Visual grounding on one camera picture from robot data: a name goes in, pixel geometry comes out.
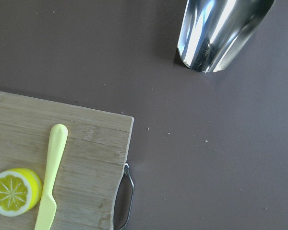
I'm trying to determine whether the halved lemon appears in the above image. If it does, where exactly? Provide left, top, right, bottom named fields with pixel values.
left=0, top=168, right=42, bottom=217

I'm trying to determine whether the steel scoop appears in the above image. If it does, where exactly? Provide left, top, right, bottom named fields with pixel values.
left=177, top=0, right=274, bottom=73

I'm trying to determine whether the yellow plastic knife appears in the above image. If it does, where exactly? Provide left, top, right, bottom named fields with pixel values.
left=35, top=124, right=68, bottom=230

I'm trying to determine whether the bamboo cutting board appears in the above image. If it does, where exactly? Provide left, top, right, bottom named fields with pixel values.
left=0, top=92, right=133, bottom=230

